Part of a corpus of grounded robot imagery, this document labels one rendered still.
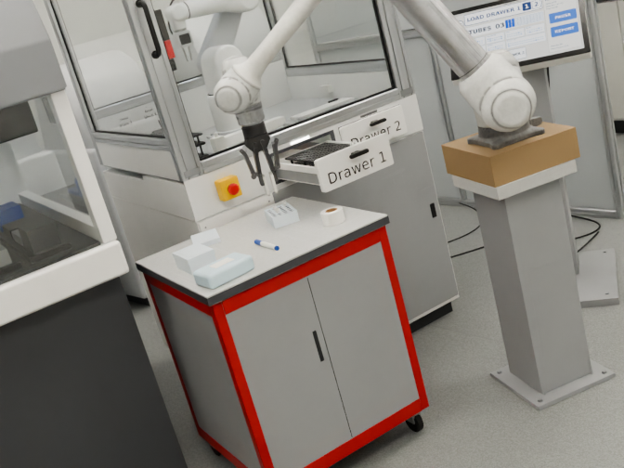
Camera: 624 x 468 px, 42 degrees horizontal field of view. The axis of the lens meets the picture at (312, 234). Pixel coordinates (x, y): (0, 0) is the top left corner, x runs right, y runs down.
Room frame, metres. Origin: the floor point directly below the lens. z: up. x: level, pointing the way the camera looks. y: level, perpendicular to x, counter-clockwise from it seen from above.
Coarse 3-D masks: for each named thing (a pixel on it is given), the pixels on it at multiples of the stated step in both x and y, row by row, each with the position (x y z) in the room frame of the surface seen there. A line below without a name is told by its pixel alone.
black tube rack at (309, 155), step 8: (320, 144) 2.93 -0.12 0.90; (328, 144) 2.89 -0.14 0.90; (336, 144) 2.86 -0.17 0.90; (344, 144) 2.82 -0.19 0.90; (304, 152) 2.87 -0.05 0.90; (312, 152) 2.82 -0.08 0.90; (320, 152) 2.80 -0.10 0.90; (328, 152) 2.76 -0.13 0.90; (296, 160) 2.79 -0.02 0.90; (304, 160) 2.74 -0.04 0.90; (312, 160) 2.71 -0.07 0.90
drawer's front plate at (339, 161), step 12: (360, 144) 2.63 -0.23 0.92; (372, 144) 2.65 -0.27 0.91; (384, 144) 2.68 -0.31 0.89; (324, 156) 2.59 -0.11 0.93; (336, 156) 2.59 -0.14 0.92; (348, 156) 2.61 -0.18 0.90; (360, 156) 2.63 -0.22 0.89; (372, 156) 2.65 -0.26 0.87; (384, 156) 2.67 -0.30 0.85; (324, 168) 2.56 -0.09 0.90; (336, 168) 2.58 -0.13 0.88; (348, 168) 2.60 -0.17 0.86; (360, 168) 2.62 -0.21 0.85; (372, 168) 2.64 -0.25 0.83; (324, 180) 2.56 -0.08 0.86; (336, 180) 2.58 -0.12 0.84; (348, 180) 2.60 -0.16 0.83
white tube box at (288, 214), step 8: (272, 208) 2.63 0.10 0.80; (280, 208) 2.61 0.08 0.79; (288, 208) 2.58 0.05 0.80; (272, 216) 2.53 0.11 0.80; (280, 216) 2.51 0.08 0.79; (288, 216) 2.51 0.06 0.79; (296, 216) 2.52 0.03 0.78; (272, 224) 2.53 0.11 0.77; (280, 224) 2.51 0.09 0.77; (288, 224) 2.51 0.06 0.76
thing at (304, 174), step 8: (296, 152) 2.93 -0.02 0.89; (280, 160) 2.89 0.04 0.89; (288, 160) 2.90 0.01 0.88; (280, 168) 2.82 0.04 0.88; (288, 168) 2.77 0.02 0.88; (296, 168) 2.72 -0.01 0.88; (304, 168) 2.67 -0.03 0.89; (312, 168) 2.62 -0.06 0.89; (280, 176) 2.83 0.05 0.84; (288, 176) 2.78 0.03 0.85; (296, 176) 2.73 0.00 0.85; (304, 176) 2.68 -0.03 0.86; (312, 176) 2.63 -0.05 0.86; (312, 184) 2.65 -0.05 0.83
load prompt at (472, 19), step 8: (528, 0) 3.19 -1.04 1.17; (536, 0) 3.18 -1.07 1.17; (496, 8) 3.24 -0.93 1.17; (504, 8) 3.22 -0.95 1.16; (512, 8) 3.20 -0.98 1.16; (520, 8) 3.19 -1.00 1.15; (528, 8) 3.17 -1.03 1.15; (536, 8) 3.16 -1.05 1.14; (464, 16) 3.28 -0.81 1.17; (472, 16) 3.27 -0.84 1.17; (480, 16) 3.25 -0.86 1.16; (488, 16) 3.23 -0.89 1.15; (496, 16) 3.22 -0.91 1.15; (504, 16) 3.20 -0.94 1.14; (464, 24) 3.26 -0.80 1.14; (472, 24) 3.25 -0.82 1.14
